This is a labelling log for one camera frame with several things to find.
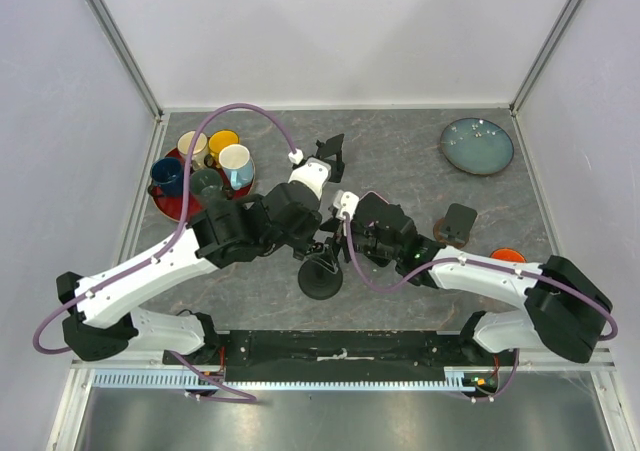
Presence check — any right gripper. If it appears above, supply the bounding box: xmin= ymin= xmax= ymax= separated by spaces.
xmin=306 ymin=213 xmax=400 ymax=274

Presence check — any black round-base phone stand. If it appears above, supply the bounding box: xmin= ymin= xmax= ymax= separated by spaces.
xmin=298 ymin=244 xmax=343 ymax=301

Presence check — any phone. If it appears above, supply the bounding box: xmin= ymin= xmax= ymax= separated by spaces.
xmin=362 ymin=191 xmax=390 ymax=204

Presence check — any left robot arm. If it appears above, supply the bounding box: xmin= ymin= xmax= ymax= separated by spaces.
xmin=56 ymin=181 xmax=321 ymax=364

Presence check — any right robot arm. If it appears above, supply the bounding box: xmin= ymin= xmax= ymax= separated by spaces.
xmin=331 ymin=190 xmax=618 ymax=365

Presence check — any black folding phone stand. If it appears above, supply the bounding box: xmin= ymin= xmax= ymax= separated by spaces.
xmin=314 ymin=133 xmax=346 ymax=183

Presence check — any wooden-base phone stand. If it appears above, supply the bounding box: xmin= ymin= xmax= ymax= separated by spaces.
xmin=433 ymin=203 xmax=478 ymax=249

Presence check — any light blue mug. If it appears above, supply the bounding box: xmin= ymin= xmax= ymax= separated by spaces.
xmin=218 ymin=144 xmax=255 ymax=190

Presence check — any dark green glass mug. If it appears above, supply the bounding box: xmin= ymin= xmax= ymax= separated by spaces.
xmin=189 ymin=168 xmax=233 ymax=209

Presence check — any yellow mug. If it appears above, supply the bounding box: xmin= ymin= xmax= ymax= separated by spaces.
xmin=204 ymin=129 xmax=240 ymax=168

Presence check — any cream mug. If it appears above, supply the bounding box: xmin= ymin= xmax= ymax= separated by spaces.
xmin=176 ymin=131 xmax=209 ymax=171

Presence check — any red round tray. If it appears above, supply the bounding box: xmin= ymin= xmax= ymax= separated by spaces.
xmin=147 ymin=168 xmax=254 ymax=222

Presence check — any dark blue mug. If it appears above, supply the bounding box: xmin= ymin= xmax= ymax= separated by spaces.
xmin=147 ymin=157 xmax=184 ymax=198

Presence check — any orange mug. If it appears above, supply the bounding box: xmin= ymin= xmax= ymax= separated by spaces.
xmin=490 ymin=248 xmax=527 ymax=263

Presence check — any blue-green ceramic plate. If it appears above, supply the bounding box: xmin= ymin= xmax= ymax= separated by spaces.
xmin=439 ymin=118 xmax=515 ymax=176

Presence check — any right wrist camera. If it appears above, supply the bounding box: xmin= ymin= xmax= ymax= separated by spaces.
xmin=332 ymin=190 xmax=360 ymax=221

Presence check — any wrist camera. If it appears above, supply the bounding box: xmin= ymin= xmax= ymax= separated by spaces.
xmin=288 ymin=149 xmax=331 ymax=199
xmin=332 ymin=190 xmax=360 ymax=221

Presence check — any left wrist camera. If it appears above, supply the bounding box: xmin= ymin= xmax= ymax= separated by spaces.
xmin=288 ymin=149 xmax=331 ymax=199

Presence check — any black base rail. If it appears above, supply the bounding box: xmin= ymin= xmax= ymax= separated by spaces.
xmin=186 ymin=330 xmax=515 ymax=384

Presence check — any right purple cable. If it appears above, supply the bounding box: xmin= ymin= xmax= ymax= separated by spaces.
xmin=342 ymin=215 xmax=618 ymax=407

